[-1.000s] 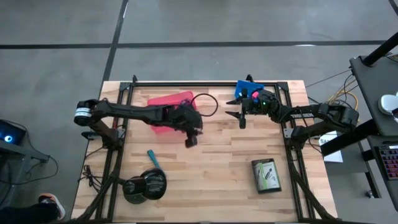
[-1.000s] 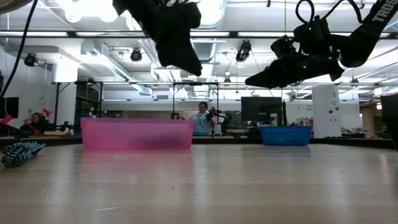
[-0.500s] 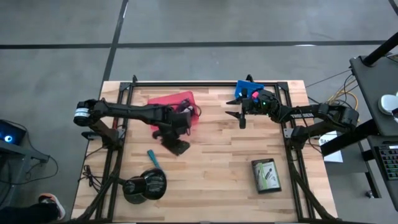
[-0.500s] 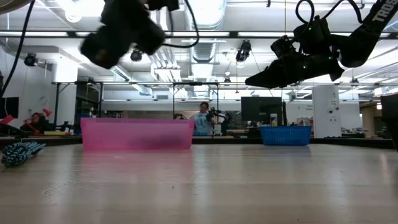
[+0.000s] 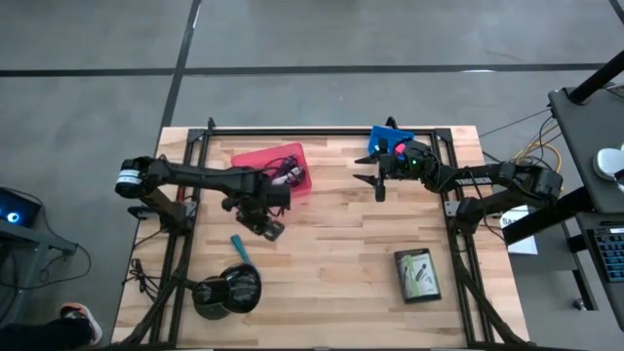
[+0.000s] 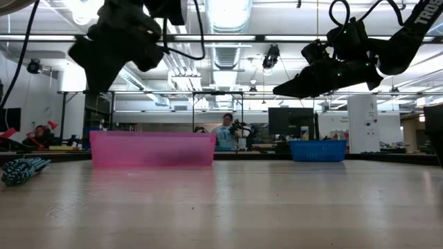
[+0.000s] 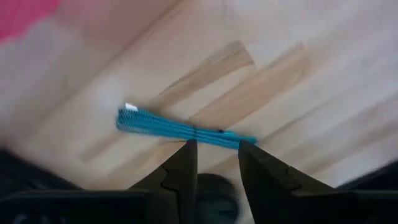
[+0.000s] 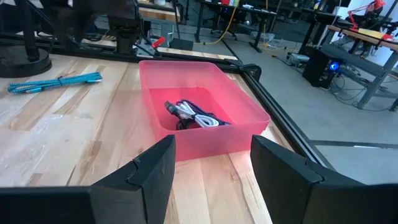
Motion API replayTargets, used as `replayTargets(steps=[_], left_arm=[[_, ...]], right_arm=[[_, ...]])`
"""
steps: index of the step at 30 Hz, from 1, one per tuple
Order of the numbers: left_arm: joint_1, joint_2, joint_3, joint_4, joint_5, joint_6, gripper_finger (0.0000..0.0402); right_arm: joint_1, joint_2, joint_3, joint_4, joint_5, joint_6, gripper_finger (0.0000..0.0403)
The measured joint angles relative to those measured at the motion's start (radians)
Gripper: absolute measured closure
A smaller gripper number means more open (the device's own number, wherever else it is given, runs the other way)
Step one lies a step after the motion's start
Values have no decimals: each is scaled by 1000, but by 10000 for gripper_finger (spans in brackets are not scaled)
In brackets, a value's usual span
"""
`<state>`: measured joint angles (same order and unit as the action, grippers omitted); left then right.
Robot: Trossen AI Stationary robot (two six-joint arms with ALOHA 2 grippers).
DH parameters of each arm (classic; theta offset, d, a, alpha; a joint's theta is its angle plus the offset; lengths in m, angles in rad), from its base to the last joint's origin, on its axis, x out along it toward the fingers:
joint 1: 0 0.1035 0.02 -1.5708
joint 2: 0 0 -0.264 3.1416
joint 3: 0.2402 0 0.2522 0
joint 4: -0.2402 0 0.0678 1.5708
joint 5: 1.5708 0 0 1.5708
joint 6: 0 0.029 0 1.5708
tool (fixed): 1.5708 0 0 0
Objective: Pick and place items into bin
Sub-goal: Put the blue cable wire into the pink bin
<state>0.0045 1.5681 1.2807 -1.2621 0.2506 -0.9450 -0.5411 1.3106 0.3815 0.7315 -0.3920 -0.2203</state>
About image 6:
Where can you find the red desk lamp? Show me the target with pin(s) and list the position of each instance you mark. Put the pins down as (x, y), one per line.
(52, 124)

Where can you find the long ceiling light bar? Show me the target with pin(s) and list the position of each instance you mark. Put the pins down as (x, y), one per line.
(242, 38)

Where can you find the silver ceiling air duct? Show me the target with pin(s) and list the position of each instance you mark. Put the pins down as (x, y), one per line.
(228, 14)

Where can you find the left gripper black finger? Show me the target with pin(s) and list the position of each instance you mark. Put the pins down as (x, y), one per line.
(102, 79)

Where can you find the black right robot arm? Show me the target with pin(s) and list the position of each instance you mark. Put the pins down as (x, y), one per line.
(412, 27)

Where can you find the black background robot arm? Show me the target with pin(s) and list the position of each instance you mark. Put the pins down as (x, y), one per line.
(247, 129)

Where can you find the person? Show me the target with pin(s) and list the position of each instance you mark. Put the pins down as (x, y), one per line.
(225, 135)
(39, 135)

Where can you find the blue perforated plastic basket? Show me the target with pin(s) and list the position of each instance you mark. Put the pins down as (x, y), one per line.
(317, 150)

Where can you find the dark wall screen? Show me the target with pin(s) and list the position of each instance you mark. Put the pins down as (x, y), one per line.
(10, 119)

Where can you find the black computer monitor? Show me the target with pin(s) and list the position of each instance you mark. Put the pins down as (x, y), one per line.
(290, 121)

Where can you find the black background rig frame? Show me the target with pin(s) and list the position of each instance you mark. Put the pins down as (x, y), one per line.
(214, 93)

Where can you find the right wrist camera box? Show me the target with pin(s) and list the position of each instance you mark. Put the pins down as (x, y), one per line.
(347, 38)

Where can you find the pink translucent plastic bin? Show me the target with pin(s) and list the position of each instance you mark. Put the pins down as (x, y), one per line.
(152, 148)

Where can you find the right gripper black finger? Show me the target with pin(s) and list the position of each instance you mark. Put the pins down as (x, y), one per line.
(308, 83)

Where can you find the white labelled canister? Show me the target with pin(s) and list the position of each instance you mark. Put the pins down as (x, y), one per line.
(304, 133)

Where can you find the white pillar cabinet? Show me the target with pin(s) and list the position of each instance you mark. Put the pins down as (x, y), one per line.
(362, 121)

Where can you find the black aluminium table frame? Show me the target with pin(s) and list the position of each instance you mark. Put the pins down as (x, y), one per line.
(249, 156)

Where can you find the black ceiling spotlight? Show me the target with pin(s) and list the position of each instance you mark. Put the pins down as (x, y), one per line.
(271, 57)
(34, 66)

